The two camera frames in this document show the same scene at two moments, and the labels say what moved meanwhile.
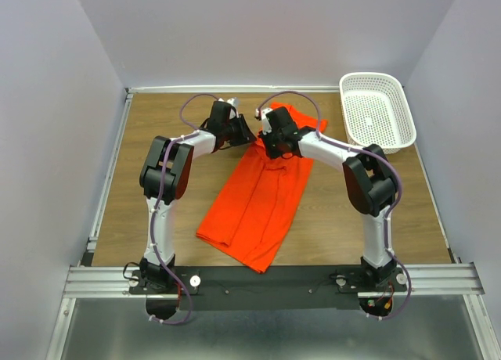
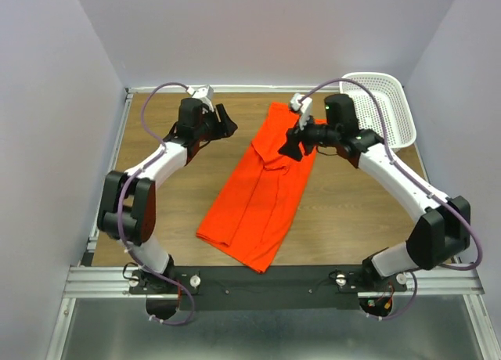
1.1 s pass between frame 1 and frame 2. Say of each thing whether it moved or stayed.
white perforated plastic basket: stayed
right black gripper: moved
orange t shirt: stayed
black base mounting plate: stayed
